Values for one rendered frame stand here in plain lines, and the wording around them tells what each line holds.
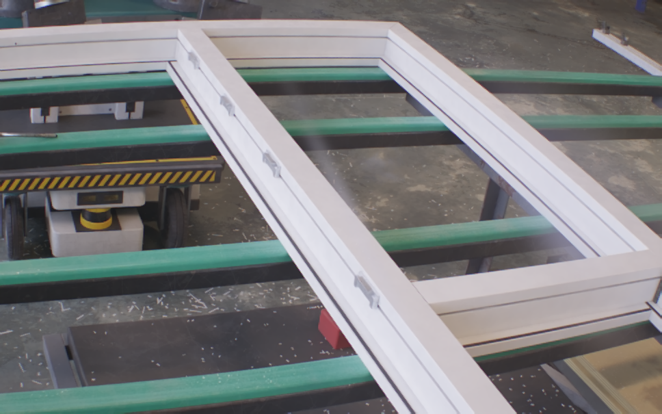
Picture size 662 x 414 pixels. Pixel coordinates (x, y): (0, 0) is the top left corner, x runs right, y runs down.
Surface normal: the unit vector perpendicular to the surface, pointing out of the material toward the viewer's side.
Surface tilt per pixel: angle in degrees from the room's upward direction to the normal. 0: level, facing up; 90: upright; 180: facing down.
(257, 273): 90
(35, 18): 66
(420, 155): 0
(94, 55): 90
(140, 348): 0
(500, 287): 0
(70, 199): 90
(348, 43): 90
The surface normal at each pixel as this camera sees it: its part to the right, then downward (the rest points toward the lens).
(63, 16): 0.47, 0.10
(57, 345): 0.15, -0.87
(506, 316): 0.38, 0.49
